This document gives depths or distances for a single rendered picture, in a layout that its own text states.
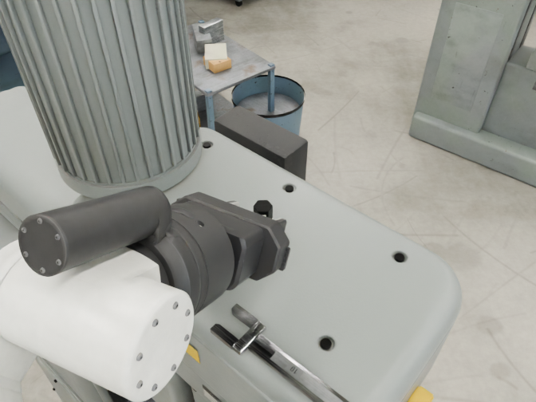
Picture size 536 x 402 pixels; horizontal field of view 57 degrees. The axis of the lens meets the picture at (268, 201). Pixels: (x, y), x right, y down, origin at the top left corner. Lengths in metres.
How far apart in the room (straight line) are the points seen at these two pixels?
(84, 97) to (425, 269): 0.42
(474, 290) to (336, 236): 2.51
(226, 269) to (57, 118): 0.31
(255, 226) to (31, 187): 0.57
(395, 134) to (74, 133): 3.53
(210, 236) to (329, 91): 4.08
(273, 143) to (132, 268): 0.71
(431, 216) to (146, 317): 3.17
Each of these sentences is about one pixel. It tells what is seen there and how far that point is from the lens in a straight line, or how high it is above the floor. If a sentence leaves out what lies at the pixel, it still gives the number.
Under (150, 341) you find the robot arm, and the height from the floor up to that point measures 2.10.
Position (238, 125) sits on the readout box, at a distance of 1.04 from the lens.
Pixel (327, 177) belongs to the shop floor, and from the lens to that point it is 3.51.
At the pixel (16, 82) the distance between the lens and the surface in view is 4.55.
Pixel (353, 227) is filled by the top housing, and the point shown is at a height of 1.89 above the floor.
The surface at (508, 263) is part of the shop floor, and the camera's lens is 3.29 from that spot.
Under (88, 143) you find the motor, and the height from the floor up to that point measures 1.98.
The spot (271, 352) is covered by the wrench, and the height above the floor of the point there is 1.90.
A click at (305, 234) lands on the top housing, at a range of 0.59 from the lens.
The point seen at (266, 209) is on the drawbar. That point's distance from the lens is 0.54.
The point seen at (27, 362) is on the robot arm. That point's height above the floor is 2.03.
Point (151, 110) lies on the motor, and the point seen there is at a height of 2.02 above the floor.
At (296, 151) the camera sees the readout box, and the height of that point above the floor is 1.72.
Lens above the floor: 2.33
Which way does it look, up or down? 45 degrees down
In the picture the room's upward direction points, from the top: straight up
